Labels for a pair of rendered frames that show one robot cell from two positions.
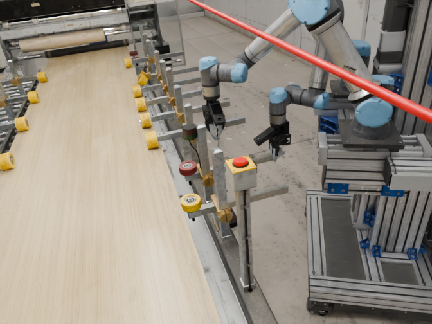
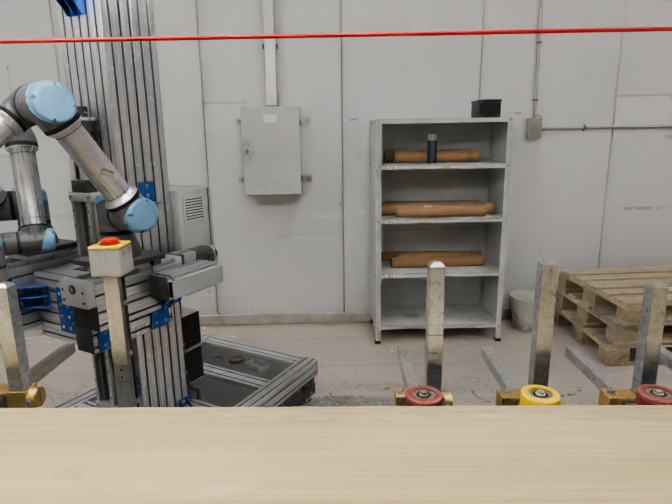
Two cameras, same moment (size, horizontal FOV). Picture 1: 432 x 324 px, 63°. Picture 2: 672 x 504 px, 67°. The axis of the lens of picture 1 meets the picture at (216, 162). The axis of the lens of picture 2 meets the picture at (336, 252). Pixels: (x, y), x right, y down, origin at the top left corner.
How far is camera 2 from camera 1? 0.94 m
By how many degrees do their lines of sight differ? 71
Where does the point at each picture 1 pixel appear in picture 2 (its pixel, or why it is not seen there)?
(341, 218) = not seen: hidden behind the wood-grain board
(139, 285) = (60, 466)
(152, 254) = (18, 447)
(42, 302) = not seen: outside the picture
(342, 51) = (97, 153)
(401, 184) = (181, 289)
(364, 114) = (136, 216)
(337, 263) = not seen: hidden behind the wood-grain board
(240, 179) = (123, 257)
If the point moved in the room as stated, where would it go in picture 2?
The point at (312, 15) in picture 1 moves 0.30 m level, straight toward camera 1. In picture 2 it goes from (61, 112) to (130, 107)
